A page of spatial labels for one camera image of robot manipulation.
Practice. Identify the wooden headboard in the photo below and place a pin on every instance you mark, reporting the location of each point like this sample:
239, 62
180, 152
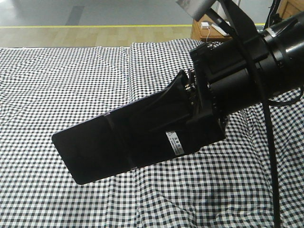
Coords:
288, 8

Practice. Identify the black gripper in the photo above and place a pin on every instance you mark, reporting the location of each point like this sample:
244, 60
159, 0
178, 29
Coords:
223, 82

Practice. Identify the black white checkered bedsheet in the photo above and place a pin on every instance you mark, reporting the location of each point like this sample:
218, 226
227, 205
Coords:
43, 91

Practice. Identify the black smartphone with sticker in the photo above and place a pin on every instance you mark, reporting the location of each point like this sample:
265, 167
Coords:
108, 144

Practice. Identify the wooden nightstand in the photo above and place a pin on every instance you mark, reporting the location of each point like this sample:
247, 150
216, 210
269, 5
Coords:
206, 35

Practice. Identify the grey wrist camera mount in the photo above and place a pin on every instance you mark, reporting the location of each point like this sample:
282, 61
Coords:
196, 8

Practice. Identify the checkered quilt on bed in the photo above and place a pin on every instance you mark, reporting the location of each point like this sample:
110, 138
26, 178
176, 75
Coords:
224, 185

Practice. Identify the white power adapter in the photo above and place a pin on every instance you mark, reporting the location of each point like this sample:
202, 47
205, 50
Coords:
204, 25

